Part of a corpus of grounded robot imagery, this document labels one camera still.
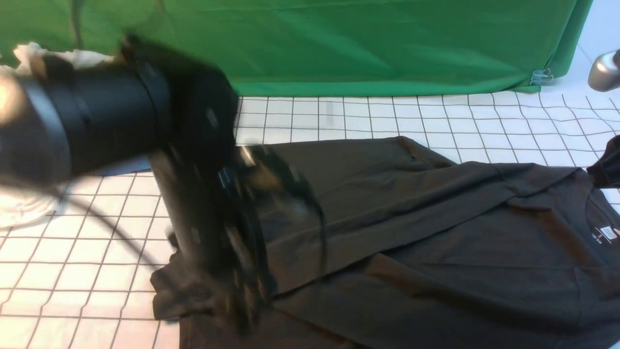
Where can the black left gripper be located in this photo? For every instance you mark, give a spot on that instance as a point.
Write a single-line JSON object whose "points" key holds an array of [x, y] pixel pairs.
{"points": [[219, 266]]}

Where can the dark gray long-sleeve top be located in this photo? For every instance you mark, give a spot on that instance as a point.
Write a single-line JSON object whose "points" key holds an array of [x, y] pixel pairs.
{"points": [[425, 253]]}

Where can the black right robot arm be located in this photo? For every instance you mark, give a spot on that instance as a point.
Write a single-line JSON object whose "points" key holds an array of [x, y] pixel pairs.
{"points": [[604, 75]]}

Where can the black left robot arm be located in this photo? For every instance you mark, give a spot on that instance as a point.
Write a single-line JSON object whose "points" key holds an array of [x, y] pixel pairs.
{"points": [[59, 123]]}

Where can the blue t-shirt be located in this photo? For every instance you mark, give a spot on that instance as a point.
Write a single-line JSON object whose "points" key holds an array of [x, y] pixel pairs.
{"points": [[137, 165]]}

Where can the green backdrop cloth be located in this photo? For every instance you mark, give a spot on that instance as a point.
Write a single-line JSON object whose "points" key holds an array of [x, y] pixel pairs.
{"points": [[355, 47]]}

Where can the white t-shirt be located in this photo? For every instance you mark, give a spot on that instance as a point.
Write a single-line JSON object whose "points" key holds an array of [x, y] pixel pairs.
{"points": [[18, 206]]}

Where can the metal binder clip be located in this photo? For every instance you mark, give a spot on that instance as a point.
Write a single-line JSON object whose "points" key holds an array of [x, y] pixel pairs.
{"points": [[541, 77]]}

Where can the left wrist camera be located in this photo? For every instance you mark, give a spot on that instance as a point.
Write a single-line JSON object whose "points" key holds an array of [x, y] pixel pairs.
{"points": [[258, 174]]}

